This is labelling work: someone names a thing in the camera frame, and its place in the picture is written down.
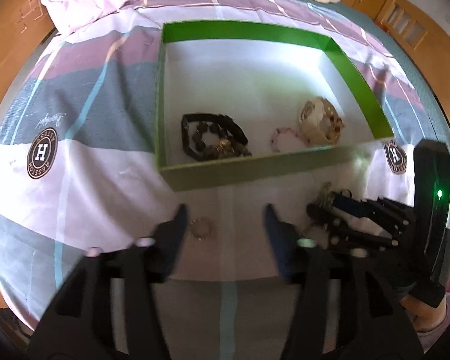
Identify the pink grey plaid bedsheet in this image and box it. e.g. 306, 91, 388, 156
0, 0, 450, 359

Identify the brown bead bracelet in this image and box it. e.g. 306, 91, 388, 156
192, 123, 252, 160

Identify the wooden wardrobe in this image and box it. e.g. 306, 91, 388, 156
342, 0, 450, 125

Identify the person right hand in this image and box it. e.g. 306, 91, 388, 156
400, 295, 446, 332

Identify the pink bead bracelet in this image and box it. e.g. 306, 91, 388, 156
270, 127, 309, 154

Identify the green cardboard box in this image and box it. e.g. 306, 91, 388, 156
156, 20, 393, 191

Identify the small rhinestone ring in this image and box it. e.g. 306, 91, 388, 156
190, 217, 213, 241

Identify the black wristwatch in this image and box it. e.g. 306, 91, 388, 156
180, 113, 252, 162

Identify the cream shell bracelet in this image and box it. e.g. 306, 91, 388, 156
297, 96, 346, 147

